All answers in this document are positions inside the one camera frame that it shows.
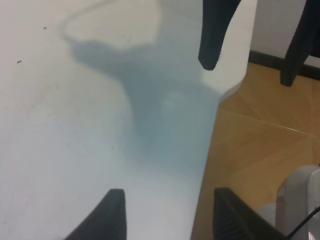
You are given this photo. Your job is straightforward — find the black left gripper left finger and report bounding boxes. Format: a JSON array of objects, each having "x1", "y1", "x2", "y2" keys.
[{"x1": 66, "y1": 189, "x2": 125, "y2": 240}]

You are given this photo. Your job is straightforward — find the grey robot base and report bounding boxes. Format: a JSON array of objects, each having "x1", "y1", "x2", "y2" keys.
[{"x1": 257, "y1": 165, "x2": 320, "y2": 240}]

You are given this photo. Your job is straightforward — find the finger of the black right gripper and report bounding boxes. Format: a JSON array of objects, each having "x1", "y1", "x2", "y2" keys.
[
  {"x1": 280, "y1": 0, "x2": 320, "y2": 87},
  {"x1": 198, "y1": 0, "x2": 241, "y2": 71}
]

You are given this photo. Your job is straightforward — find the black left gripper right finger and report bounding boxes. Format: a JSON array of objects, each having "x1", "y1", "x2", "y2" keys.
[{"x1": 213, "y1": 188, "x2": 286, "y2": 240}]

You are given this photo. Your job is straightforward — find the black thin cable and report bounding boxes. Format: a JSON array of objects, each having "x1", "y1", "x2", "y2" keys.
[{"x1": 287, "y1": 207, "x2": 320, "y2": 240}]

